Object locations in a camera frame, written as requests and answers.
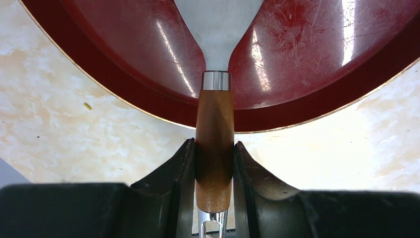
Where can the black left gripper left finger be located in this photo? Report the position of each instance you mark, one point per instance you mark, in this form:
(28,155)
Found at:
(160,205)

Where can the dark red round plate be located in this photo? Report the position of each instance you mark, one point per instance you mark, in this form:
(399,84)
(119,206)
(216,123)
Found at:
(299,60)

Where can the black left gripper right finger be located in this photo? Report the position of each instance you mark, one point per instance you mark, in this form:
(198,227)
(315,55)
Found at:
(267,207)

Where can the metal scraper wooden handle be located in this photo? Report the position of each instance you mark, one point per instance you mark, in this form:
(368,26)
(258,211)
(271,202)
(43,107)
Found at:
(217,27)

